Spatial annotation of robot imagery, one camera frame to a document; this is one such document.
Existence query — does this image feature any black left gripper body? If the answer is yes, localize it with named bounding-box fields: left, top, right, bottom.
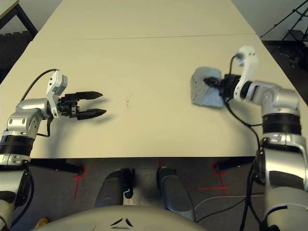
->
left=57, top=92, right=81, bottom=120

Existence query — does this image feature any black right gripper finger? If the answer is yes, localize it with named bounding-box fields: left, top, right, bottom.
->
left=203, top=77, right=221, bottom=89

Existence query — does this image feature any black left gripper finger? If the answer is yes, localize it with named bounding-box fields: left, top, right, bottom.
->
left=77, top=108, right=107, bottom=121
left=75, top=90, right=103, bottom=101

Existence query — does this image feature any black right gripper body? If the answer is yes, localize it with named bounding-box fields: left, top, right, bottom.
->
left=218, top=74, right=241, bottom=100

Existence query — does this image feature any light blue rag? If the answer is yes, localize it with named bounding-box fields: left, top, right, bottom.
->
left=190, top=66, right=228, bottom=109

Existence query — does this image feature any black table foot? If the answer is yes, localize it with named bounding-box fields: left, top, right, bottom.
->
left=215, top=156, right=256, bottom=172
left=30, top=158, right=85, bottom=175

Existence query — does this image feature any grey robot left leg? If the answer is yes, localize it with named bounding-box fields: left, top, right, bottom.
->
left=93, top=168, right=135, bottom=209

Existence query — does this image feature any grey robot leg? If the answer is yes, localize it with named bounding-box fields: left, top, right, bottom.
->
left=156, top=166, right=197, bottom=221
left=93, top=168, right=135, bottom=209

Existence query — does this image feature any black foam floor mat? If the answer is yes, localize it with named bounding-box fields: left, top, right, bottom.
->
left=0, top=31, right=34, bottom=85

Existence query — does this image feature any black tripod stand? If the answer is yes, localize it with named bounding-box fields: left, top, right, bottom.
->
left=259, top=0, right=308, bottom=70

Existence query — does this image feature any grey robot torso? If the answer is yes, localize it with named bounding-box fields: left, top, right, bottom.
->
left=30, top=204, right=200, bottom=231

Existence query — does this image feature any grey robot right leg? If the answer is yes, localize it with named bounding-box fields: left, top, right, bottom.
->
left=156, top=166, right=197, bottom=221

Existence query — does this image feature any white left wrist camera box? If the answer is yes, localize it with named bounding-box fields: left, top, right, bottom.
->
left=45, top=70, right=68, bottom=118

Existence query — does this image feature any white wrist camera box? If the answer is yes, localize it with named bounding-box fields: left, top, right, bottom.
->
left=45, top=70, right=68, bottom=118
left=232, top=45, right=259, bottom=100

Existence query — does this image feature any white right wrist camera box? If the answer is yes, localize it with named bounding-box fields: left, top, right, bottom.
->
left=232, top=45, right=259, bottom=100

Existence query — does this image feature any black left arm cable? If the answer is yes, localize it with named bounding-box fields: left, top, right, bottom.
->
left=21, top=69, right=60, bottom=138

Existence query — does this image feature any thin white floor wire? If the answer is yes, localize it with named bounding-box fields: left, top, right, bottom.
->
left=194, top=192, right=265, bottom=210

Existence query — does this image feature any side table with black frame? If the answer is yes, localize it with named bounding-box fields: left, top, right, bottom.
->
left=0, top=0, right=39, bottom=37

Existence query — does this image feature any black floor cable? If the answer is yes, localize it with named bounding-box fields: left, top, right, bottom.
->
left=194, top=199, right=251, bottom=223

